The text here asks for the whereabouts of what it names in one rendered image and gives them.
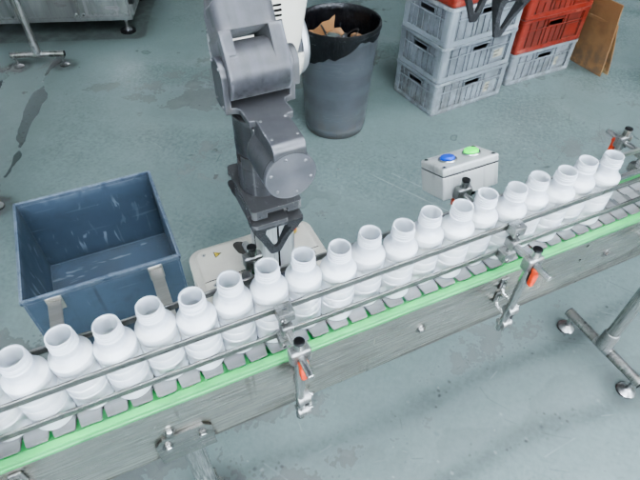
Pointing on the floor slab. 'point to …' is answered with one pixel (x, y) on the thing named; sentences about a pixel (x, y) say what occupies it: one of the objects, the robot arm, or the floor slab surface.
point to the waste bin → (339, 70)
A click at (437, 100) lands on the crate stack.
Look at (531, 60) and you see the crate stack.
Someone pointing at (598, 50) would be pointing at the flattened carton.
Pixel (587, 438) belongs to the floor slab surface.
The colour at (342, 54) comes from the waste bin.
